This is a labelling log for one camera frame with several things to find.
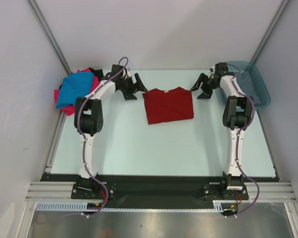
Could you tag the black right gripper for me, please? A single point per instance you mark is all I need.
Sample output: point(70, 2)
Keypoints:
point(207, 93)

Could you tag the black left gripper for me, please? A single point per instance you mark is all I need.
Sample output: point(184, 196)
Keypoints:
point(129, 95)

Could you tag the red t shirt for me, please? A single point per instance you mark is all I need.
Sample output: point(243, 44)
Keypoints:
point(170, 105)

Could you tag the blue t shirt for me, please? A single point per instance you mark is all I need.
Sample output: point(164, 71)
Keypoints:
point(64, 100)

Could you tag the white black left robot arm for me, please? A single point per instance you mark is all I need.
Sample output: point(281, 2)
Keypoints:
point(89, 121)

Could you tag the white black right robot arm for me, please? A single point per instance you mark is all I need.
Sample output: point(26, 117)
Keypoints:
point(238, 115)

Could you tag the grey t shirt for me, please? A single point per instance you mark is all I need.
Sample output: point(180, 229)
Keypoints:
point(245, 83)

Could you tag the black folded t shirt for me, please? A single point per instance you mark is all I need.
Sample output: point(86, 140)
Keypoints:
point(82, 82)

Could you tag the teal plastic basket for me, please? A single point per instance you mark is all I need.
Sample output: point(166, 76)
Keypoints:
point(257, 80)

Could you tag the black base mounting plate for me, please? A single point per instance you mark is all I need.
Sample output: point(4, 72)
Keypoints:
point(147, 192)

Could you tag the right aluminium corner post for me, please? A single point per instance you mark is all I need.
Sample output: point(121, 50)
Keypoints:
point(270, 30)

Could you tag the aluminium corner post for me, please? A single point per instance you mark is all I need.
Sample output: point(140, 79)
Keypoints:
point(38, 14)
point(270, 30)

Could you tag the grey slotted cable duct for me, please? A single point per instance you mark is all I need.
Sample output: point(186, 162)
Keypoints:
point(91, 207)

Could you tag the left aluminium corner post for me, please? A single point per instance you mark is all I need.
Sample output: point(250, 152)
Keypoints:
point(38, 14)

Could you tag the aluminium front frame rail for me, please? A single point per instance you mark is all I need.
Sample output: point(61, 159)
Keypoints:
point(61, 191)

